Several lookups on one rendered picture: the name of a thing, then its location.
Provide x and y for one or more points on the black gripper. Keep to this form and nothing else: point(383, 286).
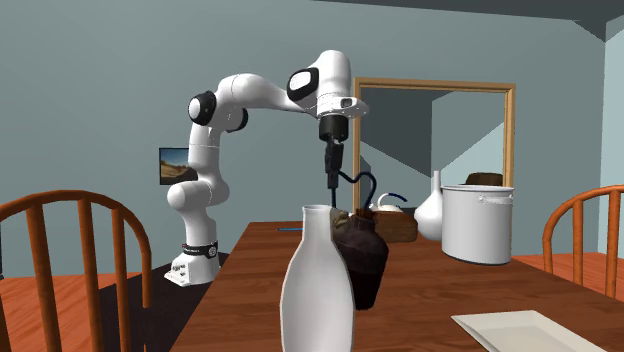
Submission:
point(334, 128)

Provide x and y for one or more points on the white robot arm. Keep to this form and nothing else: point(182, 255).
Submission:
point(204, 161)

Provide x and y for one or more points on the blue pen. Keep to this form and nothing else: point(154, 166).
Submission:
point(290, 228)

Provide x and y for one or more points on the brown box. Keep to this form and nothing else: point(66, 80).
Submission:
point(397, 226)

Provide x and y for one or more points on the dark brown vase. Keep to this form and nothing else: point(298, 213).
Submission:
point(365, 258)

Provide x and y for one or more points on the white round-bellied vase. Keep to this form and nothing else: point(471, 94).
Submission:
point(429, 214)

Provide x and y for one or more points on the tall white bottle vase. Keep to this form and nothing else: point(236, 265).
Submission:
point(317, 292)

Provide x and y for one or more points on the dark brown rounded object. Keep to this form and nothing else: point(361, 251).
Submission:
point(484, 179)

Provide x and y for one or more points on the large white pot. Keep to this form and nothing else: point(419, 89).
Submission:
point(475, 224)

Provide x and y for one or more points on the brown wooden table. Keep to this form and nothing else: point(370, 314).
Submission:
point(429, 292)

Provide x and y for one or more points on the wooden framed mirror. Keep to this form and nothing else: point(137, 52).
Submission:
point(509, 136)

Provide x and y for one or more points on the dark robot stand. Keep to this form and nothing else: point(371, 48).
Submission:
point(163, 302)

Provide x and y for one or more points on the white rectangular plate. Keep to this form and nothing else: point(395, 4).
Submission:
point(526, 334)

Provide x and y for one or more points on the orange wooden chair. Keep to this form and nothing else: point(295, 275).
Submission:
point(41, 273)
point(612, 244)

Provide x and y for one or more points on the landscape wall picture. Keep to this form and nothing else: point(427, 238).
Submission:
point(173, 166)

